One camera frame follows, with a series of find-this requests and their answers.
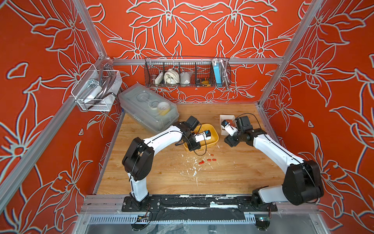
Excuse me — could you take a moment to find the yellow plastic tray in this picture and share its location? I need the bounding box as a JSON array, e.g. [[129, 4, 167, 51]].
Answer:
[[193, 123, 219, 150]]

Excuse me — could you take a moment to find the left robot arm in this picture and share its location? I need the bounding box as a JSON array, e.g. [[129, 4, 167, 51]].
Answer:
[[122, 116, 201, 203]]

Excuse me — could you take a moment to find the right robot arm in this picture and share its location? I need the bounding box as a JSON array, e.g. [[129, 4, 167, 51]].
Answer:
[[221, 116, 324, 206]]

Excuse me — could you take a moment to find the white square box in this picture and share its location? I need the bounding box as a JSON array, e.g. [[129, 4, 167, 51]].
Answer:
[[219, 115, 236, 136]]

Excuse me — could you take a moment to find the clear lidded storage container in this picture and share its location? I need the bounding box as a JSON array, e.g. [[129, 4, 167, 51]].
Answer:
[[118, 84, 179, 133]]

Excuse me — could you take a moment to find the blue box in basket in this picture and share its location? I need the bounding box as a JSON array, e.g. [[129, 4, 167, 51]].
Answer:
[[212, 58, 222, 85]]

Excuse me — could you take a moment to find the yellow tape roll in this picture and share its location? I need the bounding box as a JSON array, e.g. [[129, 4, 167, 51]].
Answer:
[[157, 102, 171, 116]]

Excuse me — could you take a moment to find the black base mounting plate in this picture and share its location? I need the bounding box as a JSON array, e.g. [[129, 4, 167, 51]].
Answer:
[[121, 195, 278, 212]]

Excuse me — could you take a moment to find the white cloth in basket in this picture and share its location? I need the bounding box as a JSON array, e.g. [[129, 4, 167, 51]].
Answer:
[[164, 69, 180, 84]]

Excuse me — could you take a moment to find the black wire wall basket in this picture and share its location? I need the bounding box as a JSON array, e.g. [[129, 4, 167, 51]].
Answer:
[[144, 56, 232, 89]]

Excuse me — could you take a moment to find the clear wall-mounted bin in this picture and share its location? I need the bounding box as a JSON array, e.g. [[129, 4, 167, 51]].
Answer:
[[71, 64, 122, 112]]

